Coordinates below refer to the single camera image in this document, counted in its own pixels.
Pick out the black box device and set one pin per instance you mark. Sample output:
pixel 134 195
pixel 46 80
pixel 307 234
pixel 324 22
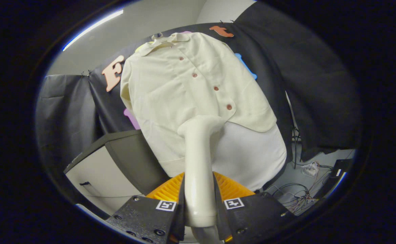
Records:
pixel 336 169

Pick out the cream button-up shirt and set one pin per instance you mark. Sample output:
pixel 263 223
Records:
pixel 170 84

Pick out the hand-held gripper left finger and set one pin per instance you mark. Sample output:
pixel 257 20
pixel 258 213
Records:
pixel 143 217

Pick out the white inner garment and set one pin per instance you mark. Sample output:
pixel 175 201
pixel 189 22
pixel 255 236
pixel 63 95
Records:
pixel 252 156

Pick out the black backdrop cloth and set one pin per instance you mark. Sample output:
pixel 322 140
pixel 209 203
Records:
pixel 303 84

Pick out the white power strip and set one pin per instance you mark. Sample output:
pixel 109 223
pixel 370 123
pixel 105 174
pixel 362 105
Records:
pixel 310 169

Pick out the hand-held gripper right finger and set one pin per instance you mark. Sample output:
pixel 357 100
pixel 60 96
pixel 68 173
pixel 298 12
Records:
pixel 255 213

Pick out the grey cabinet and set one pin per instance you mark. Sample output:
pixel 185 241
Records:
pixel 96 169

